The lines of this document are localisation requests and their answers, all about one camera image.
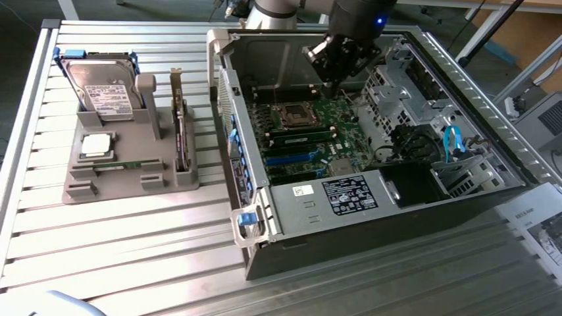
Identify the blue disk carrier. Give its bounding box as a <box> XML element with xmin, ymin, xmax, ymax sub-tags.
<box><xmin>53</xmin><ymin>47</ymin><xmax>143</xmax><ymax>110</ymax></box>

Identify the silver chipset heat sink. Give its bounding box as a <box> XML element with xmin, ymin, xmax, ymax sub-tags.
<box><xmin>330</xmin><ymin>161</ymin><xmax>361</xmax><ymax>176</ymax></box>

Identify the wooden desk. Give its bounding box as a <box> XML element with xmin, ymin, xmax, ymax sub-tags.
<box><xmin>471</xmin><ymin>0</ymin><xmax>562</xmax><ymax>84</ymax></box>

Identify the green motherboard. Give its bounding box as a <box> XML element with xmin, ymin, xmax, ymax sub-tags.
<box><xmin>249</xmin><ymin>94</ymin><xmax>376</xmax><ymax>186</ymax></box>

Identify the white power strip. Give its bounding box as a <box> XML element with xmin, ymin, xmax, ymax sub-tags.
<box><xmin>503</xmin><ymin>95</ymin><xmax>528</xmax><ymax>117</ymax></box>

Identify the graphics card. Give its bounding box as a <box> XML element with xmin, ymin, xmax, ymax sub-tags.
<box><xmin>169</xmin><ymin>67</ymin><xmax>196</xmax><ymax>173</ymax></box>

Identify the black slanted pole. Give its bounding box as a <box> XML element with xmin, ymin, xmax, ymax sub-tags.
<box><xmin>456</xmin><ymin>0</ymin><xmax>529</xmax><ymax>64</ymax></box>

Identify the grey power supply unit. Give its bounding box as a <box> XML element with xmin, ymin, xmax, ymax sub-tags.
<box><xmin>269</xmin><ymin>170</ymin><xmax>400</xmax><ymax>236</ymax></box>

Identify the grey parts rack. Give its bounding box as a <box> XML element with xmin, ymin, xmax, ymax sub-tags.
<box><xmin>61</xmin><ymin>74</ymin><xmax>202</xmax><ymax>206</ymax></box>

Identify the installed green RAM stick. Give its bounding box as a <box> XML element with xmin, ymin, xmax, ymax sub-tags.
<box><xmin>269</xmin><ymin>129</ymin><xmax>340</xmax><ymax>147</ymax></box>

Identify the silver CPU chip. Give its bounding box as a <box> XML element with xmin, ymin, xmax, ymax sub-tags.
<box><xmin>81</xmin><ymin>134</ymin><xmax>117</xmax><ymax>156</ymax></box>

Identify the blue data wire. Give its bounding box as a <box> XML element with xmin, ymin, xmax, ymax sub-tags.
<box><xmin>444</xmin><ymin>126</ymin><xmax>469</xmax><ymax>165</ymax></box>

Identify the open black PC case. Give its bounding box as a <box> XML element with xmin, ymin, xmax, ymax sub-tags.
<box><xmin>206</xmin><ymin>28</ymin><xmax>541</xmax><ymax>281</ymax></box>

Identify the metal disk bay cage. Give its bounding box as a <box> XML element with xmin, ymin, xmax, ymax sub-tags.
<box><xmin>358</xmin><ymin>61</ymin><xmax>458</xmax><ymax>133</ymax></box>

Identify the CPU socket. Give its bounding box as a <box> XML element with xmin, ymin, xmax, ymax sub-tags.
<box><xmin>272</xmin><ymin>101</ymin><xmax>316</xmax><ymax>128</ymax></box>

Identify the blue expansion slot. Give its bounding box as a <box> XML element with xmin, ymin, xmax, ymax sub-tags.
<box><xmin>265</xmin><ymin>152</ymin><xmax>322</xmax><ymax>167</ymax></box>

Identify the grey computer box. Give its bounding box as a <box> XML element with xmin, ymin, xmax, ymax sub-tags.
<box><xmin>511</xmin><ymin>91</ymin><xmax>562</xmax><ymax>153</ymax></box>

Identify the printed paper sheet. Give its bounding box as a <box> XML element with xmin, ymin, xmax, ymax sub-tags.
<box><xmin>496</xmin><ymin>182</ymin><xmax>562</xmax><ymax>275</ymax></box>

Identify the grey disk bay tray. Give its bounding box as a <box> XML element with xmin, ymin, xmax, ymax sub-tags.
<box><xmin>432</xmin><ymin>153</ymin><xmax>497</xmax><ymax>198</ymax></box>

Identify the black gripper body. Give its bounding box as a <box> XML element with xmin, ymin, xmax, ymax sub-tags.
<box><xmin>328</xmin><ymin>0</ymin><xmax>400</xmax><ymax>43</ymax></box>

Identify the silver hard disk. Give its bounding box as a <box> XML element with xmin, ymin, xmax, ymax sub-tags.
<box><xmin>65</xmin><ymin>59</ymin><xmax>135</xmax><ymax>122</ymax></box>

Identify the white rounded object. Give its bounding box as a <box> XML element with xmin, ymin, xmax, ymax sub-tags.
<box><xmin>27</xmin><ymin>289</ymin><xmax>107</xmax><ymax>316</ymax></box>

